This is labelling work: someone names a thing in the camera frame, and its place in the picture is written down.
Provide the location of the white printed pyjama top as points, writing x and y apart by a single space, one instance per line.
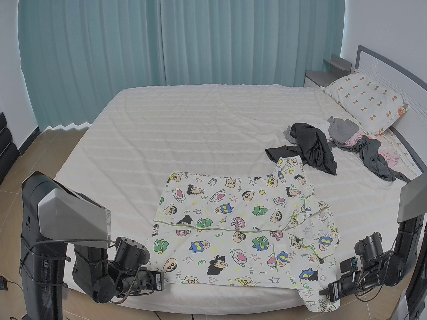
233 228

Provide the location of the grey bedside table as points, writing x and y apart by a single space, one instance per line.
317 77

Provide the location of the bed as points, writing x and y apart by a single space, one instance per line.
200 128

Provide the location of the blue-green curtain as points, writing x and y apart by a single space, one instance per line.
83 45
250 28

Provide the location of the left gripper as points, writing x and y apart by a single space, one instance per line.
151 282

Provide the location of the pink garment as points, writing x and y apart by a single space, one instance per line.
352 140

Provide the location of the small grey garment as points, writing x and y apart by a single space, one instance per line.
287 134

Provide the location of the black garment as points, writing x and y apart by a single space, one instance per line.
313 148

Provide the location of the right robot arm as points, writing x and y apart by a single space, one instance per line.
410 212

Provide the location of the white printed pillow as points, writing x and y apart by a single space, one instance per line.
395 138
367 98

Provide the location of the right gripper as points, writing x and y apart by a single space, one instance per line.
343 288

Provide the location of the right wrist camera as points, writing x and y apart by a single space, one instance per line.
347 265

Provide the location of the black power adapter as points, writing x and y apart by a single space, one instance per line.
3 283

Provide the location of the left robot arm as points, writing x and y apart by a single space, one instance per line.
60 212

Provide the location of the dark grey garment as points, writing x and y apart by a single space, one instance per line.
370 152

